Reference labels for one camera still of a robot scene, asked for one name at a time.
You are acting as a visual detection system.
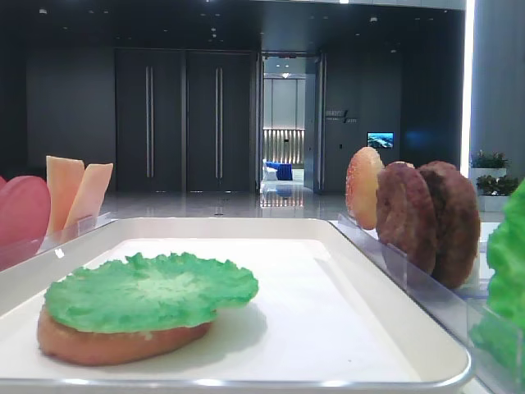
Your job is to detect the front tomato slice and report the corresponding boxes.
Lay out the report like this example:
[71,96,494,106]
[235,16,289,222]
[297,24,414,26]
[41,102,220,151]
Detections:
[1,176,51,246]

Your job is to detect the front cheese slice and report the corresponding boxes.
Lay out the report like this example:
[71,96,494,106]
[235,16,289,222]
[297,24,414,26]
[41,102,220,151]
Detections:
[65,163,113,228]

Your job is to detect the meat patty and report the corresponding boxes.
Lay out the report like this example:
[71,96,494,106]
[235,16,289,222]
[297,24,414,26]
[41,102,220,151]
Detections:
[418,161,481,289]
[376,162,437,274]

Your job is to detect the clear right acrylic rack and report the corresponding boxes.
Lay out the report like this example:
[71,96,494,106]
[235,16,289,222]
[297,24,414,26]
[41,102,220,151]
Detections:
[333,215,524,393]

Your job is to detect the clear left acrylic rack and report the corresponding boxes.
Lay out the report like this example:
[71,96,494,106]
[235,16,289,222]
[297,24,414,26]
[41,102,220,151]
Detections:
[1,212,114,271]

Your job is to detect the right meat patty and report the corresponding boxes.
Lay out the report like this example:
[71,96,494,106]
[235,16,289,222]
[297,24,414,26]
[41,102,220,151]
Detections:
[418,161,481,289]

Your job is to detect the cheese slice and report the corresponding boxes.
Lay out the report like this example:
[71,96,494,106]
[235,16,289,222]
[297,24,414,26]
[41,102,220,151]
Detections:
[65,163,113,228]
[46,155,84,235]

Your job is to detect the rear cheese slice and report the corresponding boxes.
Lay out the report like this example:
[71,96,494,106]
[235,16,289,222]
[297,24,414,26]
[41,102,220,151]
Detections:
[46,155,84,235]

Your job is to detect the green lettuce leaf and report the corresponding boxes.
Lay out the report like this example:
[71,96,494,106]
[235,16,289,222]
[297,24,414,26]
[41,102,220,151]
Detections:
[44,253,258,333]
[471,184,524,393]

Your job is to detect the white metal tray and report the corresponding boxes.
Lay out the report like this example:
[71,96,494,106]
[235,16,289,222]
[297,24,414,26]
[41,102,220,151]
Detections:
[1,218,473,393]

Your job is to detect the clear acrylic rack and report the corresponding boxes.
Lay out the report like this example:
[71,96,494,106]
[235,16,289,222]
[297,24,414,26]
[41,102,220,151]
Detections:
[1,212,114,271]
[333,215,524,393]

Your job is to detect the left meat patty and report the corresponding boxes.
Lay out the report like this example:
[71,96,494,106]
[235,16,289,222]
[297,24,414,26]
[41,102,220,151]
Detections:
[376,162,437,274]

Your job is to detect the wall screen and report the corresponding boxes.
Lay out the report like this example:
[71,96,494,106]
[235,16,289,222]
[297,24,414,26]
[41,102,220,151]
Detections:
[367,132,395,149]

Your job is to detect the left top bun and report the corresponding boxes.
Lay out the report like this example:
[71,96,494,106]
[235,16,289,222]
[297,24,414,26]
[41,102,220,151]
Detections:
[345,147,384,230]

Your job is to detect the bun slice on tray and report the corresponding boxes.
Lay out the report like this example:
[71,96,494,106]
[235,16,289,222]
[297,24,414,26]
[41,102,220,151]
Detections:
[37,308,212,366]

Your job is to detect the potted plants in planter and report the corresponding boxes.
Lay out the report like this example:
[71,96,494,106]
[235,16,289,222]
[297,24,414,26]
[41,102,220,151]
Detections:
[469,150,518,213]

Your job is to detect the dark double door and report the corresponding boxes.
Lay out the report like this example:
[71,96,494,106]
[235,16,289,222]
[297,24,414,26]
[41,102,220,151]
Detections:
[116,49,256,192]

